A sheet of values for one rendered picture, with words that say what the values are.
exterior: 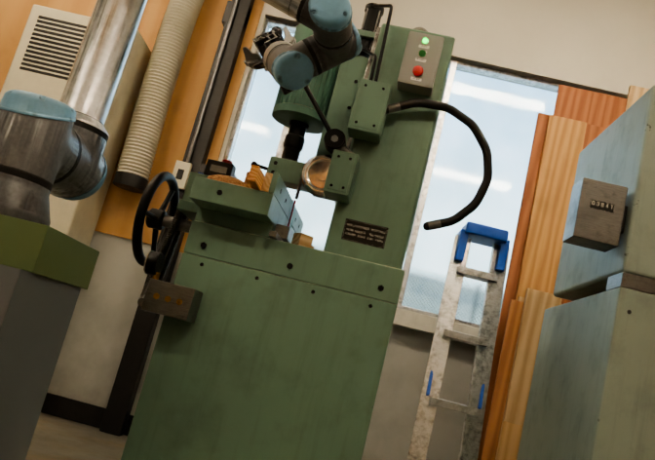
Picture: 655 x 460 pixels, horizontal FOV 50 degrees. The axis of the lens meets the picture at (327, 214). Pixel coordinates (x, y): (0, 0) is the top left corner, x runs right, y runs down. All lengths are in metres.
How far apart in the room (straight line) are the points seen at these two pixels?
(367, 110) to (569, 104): 1.84
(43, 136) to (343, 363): 0.87
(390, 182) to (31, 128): 0.95
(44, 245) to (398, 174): 0.99
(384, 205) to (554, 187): 1.57
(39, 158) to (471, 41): 2.61
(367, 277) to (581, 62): 2.27
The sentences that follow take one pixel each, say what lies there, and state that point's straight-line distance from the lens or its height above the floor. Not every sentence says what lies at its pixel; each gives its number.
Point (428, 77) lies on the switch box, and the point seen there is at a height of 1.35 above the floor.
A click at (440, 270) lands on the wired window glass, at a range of 3.43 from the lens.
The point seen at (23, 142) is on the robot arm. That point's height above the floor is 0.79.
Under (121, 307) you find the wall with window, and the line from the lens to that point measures 3.47.
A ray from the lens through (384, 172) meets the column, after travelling 1.98.
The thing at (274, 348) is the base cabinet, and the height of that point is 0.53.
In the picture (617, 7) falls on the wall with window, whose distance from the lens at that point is 4.01.
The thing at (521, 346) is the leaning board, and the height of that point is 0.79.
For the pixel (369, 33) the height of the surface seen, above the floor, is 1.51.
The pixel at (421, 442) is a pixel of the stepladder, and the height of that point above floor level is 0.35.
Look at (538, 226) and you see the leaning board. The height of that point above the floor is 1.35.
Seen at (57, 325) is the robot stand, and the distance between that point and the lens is 1.60.
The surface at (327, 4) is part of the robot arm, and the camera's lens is 1.56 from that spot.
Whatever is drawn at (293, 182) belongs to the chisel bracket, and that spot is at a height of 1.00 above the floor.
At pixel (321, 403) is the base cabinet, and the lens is 1.79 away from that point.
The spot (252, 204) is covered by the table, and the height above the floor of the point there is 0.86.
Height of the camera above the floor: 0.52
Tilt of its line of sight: 12 degrees up
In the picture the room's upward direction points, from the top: 15 degrees clockwise
